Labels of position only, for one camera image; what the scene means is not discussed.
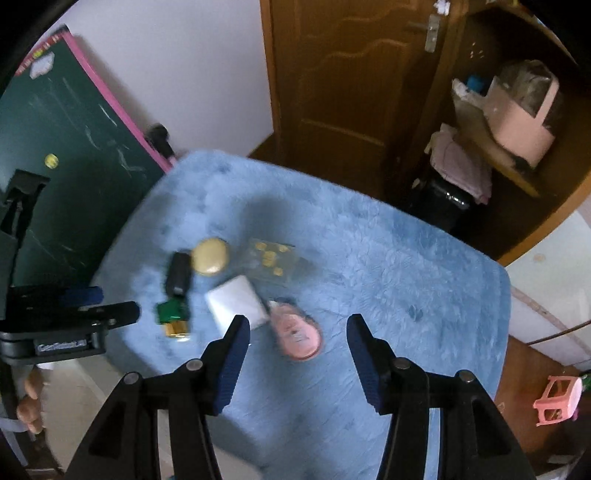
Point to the green and gold bottle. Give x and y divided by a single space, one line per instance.
173 316

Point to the beige round disc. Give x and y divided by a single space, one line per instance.
210 257

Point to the white charger block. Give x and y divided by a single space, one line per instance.
233 300

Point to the brown wooden door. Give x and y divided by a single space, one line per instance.
346 92

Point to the small blue container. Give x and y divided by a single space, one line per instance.
476 84

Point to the black stand knob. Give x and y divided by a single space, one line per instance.
160 138

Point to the folded pink cloth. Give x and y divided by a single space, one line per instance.
457 161

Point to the wooden shelf unit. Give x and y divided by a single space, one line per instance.
531 207

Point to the person's left hand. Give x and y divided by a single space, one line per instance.
31 406

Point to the white paper packet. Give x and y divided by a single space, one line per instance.
466 101

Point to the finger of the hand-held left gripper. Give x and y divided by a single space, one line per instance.
115 314
81 296

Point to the white hook on door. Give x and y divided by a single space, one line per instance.
443 5

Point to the green chalkboard with pink frame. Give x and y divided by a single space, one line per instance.
69 161

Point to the clear bag with yellow beads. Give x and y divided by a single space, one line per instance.
272 258

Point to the blue fuzzy tablecloth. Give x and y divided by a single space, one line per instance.
369 267

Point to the pink plastic stool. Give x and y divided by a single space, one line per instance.
556 399

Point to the floral wardrobe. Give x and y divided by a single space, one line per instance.
554 300

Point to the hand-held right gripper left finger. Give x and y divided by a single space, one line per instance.
231 364

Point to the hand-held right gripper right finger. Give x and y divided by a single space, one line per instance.
364 364

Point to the small black box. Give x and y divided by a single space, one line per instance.
179 272

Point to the black shiny bag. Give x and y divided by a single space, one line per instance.
441 203

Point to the pink round case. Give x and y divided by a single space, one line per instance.
298 334

